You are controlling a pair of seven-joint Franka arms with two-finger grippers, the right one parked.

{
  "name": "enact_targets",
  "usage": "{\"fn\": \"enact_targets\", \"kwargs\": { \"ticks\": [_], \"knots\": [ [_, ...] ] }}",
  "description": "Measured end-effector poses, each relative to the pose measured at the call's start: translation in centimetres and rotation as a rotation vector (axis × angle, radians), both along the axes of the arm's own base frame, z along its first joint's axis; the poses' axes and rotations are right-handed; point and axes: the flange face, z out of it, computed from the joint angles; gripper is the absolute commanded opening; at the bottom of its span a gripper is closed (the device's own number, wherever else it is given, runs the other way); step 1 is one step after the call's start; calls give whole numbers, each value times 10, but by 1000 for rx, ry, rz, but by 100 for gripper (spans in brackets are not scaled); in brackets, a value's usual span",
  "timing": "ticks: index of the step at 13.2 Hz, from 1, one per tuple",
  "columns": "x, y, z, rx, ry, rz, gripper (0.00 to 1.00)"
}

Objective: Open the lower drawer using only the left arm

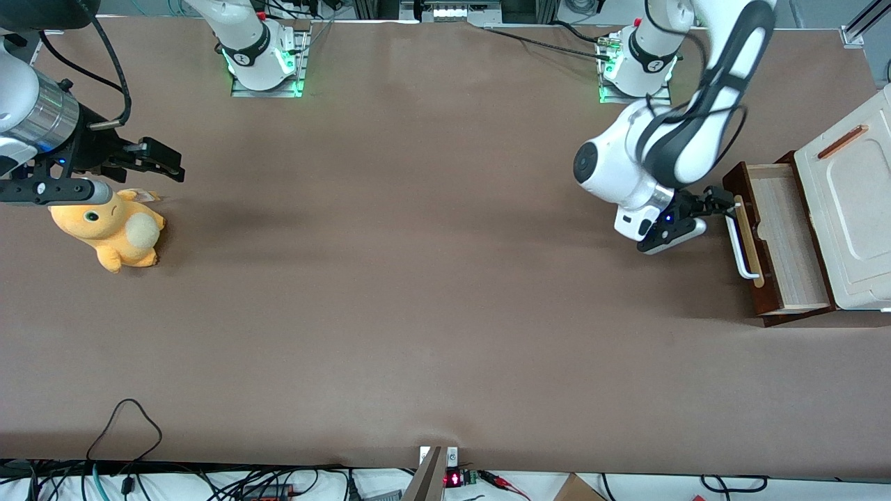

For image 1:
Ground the black curved cable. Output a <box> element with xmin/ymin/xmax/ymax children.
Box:
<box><xmin>699</xmin><ymin>475</ymin><xmax>769</xmax><ymax>493</ymax></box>

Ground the aluminium extrusion profile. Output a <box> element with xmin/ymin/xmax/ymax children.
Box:
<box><xmin>840</xmin><ymin>0</ymin><xmax>891</xmax><ymax>49</ymax></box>

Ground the black looped cable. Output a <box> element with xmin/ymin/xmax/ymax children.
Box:
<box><xmin>86</xmin><ymin>398</ymin><xmax>164</xmax><ymax>464</ymax></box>

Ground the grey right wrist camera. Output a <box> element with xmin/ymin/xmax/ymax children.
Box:
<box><xmin>0</xmin><ymin>178</ymin><xmax>113</xmax><ymax>207</ymax></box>

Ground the brown wooden bar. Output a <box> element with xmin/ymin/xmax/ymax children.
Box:
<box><xmin>401</xmin><ymin>447</ymin><xmax>447</xmax><ymax>501</ymax></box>

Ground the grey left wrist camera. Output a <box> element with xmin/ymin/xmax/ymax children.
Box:
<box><xmin>638</xmin><ymin>217</ymin><xmax>708</xmax><ymax>255</ymax></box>

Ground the white-topped wooden drawer cabinet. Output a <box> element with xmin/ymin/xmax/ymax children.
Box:
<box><xmin>774</xmin><ymin>84</ymin><xmax>891</xmax><ymax>328</ymax></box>

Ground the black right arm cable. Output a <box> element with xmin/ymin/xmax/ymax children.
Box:
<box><xmin>38</xmin><ymin>0</ymin><xmax>133</xmax><ymax>131</ymax></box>

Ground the white lit device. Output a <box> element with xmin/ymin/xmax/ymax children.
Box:
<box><xmin>420</xmin><ymin>0</ymin><xmax>503</xmax><ymax>23</ymax></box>

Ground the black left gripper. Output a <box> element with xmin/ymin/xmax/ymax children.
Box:
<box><xmin>657</xmin><ymin>186</ymin><xmax>737</xmax><ymax>234</ymax></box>

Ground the long black table cable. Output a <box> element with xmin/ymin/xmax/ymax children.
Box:
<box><xmin>480</xmin><ymin>26</ymin><xmax>615</xmax><ymax>61</ymax></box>

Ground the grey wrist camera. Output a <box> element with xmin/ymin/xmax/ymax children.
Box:
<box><xmin>638</xmin><ymin>217</ymin><xmax>708</xmax><ymax>255</ymax></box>
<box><xmin>0</xmin><ymin>178</ymin><xmax>113</xmax><ymax>207</ymax></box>

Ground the yellow plush toy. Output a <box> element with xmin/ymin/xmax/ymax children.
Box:
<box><xmin>48</xmin><ymin>188</ymin><xmax>166</xmax><ymax>273</ymax></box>

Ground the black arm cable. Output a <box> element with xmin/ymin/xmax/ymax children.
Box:
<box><xmin>635</xmin><ymin>0</ymin><xmax>750</xmax><ymax>187</ymax></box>
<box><xmin>38</xmin><ymin>0</ymin><xmax>133</xmax><ymax>131</ymax></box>

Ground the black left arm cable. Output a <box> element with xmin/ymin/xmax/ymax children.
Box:
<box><xmin>635</xmin><ymin>0</ymin><xmax>750</xmax><ymax>187</ymax></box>

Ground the red clip lead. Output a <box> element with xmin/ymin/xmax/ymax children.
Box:
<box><xmin>479</xmin><ymin>471</ymin><xmax>531</xmax><ymax>501</ymax></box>

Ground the brown cardboard piece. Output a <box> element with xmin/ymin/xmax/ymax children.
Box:
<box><xmin>553</xmin><ymin>472</ymin><xmax>608</xmax><ymax>501</ymax></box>

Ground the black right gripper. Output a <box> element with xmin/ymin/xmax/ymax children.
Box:
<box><xmin>29</xmin><ymin>110</ymin><xmax>186</xmax><ymax>185</ymax></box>

